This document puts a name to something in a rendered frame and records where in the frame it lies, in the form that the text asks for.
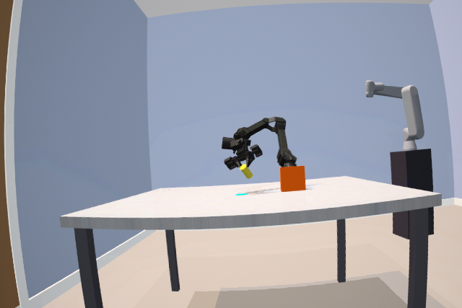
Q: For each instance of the yellow cylinder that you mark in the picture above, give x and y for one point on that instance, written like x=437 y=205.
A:
x=246 y=171

